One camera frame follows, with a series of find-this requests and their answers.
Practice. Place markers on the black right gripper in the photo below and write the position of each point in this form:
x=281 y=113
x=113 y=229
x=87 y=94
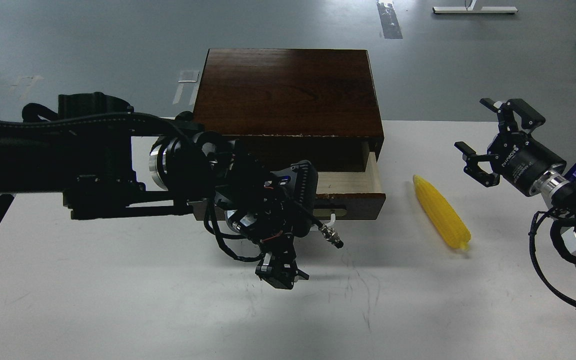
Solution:
x=513 y=154

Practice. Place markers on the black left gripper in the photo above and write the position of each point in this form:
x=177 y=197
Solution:
x=279 y=264

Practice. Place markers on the yellow corn cob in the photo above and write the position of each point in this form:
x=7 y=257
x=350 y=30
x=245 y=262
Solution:
x=444 y=218

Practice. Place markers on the wooden drawer with white handle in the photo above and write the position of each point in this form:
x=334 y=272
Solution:
x=344 y=180

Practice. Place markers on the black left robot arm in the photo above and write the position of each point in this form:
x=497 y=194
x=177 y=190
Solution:
x=109 y=161

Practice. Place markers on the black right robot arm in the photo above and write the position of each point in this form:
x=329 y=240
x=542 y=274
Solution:
x=559 y=193

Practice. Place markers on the white table leg base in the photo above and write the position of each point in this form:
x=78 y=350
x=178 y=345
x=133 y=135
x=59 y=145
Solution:
x=472 y=7

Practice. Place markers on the dark wooden cabinet box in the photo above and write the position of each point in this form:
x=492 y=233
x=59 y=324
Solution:
x=291 y=104

